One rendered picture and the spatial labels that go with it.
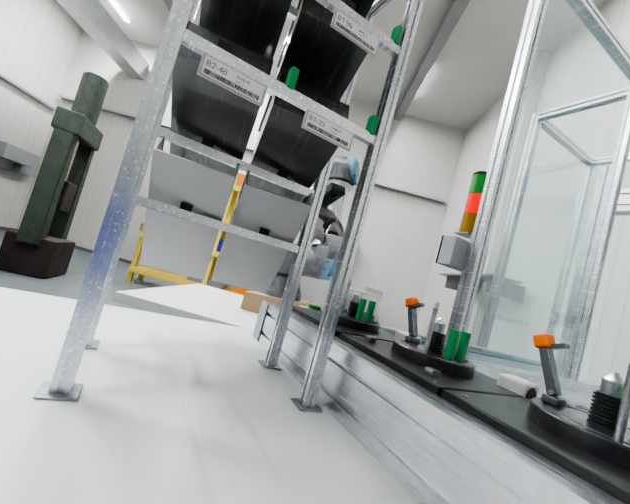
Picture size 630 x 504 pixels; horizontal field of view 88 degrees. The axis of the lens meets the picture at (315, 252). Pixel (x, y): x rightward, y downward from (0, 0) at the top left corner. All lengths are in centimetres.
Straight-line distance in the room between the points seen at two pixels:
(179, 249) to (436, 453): 55
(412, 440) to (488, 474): 9
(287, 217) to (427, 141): 926
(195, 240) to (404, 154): 900
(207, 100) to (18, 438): 46
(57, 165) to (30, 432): 535
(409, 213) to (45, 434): 896
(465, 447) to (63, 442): 38
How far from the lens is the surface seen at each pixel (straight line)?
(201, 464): 39
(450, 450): 42
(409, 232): 908
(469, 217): 88
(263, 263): 73
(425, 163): 961
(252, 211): 63
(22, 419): 45
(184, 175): 59
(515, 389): 65
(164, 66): 48
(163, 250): 72
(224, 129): 61
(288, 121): 58
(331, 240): 80
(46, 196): 567
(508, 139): 94
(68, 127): 577
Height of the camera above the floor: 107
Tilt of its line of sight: 4 degrees up
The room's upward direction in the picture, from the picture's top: 16 degrees clockwise
